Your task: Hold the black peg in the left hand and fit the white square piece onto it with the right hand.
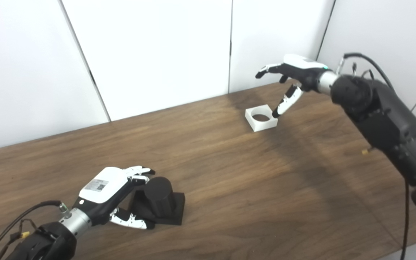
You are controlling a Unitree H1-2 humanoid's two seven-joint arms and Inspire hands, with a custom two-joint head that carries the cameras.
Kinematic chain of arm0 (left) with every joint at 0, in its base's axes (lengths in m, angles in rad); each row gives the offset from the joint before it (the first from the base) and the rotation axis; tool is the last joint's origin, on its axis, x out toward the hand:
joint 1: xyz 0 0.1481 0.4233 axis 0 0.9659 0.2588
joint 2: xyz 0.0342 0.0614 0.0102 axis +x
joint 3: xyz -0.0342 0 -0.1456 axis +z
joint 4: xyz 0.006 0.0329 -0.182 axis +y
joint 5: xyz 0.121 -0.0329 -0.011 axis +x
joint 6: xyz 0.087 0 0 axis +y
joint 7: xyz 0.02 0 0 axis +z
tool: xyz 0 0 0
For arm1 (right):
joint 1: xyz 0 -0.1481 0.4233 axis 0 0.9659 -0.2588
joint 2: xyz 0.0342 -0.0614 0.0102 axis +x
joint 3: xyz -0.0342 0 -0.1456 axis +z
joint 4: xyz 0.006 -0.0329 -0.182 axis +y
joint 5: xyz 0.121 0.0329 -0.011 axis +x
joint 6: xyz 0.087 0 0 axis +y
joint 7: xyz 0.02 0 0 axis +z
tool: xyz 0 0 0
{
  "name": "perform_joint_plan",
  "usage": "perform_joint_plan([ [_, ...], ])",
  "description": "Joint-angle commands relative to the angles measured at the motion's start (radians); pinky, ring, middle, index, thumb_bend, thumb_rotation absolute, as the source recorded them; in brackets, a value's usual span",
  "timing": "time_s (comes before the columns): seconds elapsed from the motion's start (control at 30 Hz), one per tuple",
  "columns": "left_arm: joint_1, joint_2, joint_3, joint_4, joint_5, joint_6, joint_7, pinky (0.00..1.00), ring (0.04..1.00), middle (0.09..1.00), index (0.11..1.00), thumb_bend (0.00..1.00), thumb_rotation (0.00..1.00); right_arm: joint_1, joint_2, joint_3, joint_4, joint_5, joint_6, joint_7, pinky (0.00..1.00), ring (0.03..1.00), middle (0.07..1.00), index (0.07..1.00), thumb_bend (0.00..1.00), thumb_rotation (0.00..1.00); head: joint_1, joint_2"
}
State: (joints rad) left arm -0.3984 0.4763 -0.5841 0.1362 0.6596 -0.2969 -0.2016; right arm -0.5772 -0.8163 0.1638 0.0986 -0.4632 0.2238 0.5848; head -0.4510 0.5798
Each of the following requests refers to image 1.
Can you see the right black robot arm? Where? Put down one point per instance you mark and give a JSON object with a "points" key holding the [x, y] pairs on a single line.
{"points": [[385, 119]]}

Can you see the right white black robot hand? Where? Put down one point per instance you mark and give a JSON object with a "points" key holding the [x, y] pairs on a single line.
{"points": [[302, 70]]}

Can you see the white square piece with hole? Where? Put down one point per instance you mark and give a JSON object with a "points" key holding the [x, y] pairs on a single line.
{"points": [[265, 126]]}

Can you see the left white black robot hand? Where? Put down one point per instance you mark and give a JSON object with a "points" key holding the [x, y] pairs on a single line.
{"points": [[101, 187]]}

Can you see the black peg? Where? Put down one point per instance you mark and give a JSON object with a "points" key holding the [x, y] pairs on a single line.
{"points": [[159, 196]]}

